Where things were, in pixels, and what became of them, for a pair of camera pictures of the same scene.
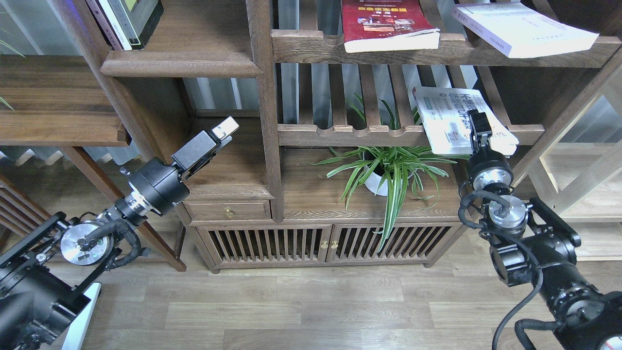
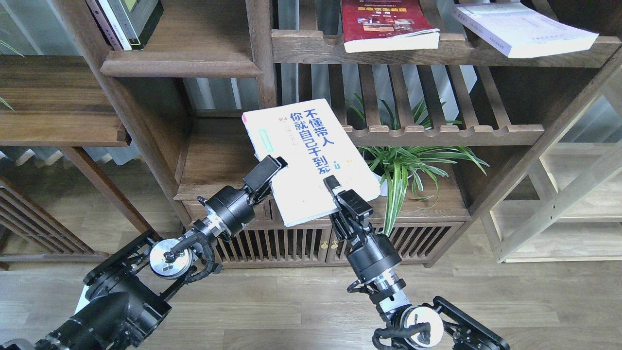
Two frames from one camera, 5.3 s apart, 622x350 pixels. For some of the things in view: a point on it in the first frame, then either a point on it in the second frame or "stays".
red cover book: (373, 26) stays
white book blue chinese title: (444, 112) to (314, 146)
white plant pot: (374, 181) stays
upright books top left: (126, 25) stays
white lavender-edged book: (518, 30) stays
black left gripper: (160, 186) to (229, 208)
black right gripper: (487, 170) to (369, 253)
